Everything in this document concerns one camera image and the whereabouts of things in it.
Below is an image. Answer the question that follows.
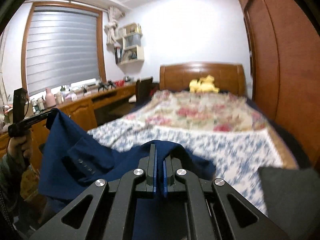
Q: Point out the red basket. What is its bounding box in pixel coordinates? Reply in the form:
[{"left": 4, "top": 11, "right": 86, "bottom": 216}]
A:
[{"left": 114, "top": 80, "right": 125, "bottom": 87}]

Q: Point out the dark wooden chair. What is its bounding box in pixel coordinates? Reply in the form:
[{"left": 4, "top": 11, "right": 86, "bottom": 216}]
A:
[{"left": 129, "top": 77, "right": 153, "bottom": 103}]

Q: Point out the person's left hand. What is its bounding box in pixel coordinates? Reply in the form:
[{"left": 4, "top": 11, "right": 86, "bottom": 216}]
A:
[{"left": 7, "top": 131, "right": 33, "bottom": 159}]

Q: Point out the blue floral white bedsheet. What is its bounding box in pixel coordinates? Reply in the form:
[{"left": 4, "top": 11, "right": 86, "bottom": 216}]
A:
[{"left": 88, "top": 119, "right": 283, "bottom": 215}]

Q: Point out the white wall shelf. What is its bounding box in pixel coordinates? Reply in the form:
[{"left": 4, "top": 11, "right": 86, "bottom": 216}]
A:
[{"left": 114, "top": 23, "right": 144, "bottom": 65}]

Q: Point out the pink vase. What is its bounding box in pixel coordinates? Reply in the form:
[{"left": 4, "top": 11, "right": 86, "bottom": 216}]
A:
[{"left": 45, "top": 88, "right": 56, "bottom": 108}]

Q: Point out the navy blue suit jacket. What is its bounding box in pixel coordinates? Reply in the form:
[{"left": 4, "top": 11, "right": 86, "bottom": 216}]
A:
[{"left": 39, "top": 111, "right": 216, "bottom": 239}]

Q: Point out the wooden wardrobe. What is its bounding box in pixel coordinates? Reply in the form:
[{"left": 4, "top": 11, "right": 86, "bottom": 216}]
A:
[{"left": 239, "top": 0, "right": 319, "bottom": 166}]

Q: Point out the tied beige curtain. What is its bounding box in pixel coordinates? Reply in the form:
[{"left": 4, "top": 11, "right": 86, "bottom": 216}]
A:
[{"left": 104, "top": 6, "right": 124, "bottom": 45}]

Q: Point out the long wooden desk cabinet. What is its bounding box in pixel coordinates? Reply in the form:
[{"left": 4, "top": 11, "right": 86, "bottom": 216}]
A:
[{"left": 0, "top": 81, "right": 137, "bottom": 170}]

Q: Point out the grey window blind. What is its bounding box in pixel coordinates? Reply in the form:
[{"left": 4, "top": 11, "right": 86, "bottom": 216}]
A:
[{"left": 25, "top": 6, "right": 100, "bottom": 95}]

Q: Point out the yellow plush toy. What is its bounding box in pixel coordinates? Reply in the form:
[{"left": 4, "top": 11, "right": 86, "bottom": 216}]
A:
[{"left": 189, "top": 75, "right": 220, "bottom": 93}]

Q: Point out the pink floral quilt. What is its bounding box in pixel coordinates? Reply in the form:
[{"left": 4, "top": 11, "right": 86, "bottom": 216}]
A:
[{"left": 124, "top": 90, "right": 267, "bottom": 132}]

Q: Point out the wooden headboard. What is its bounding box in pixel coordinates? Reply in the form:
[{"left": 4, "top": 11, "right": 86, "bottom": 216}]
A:
[{"left": 159, "top": 62, "right": 247, "bottom": 96}]

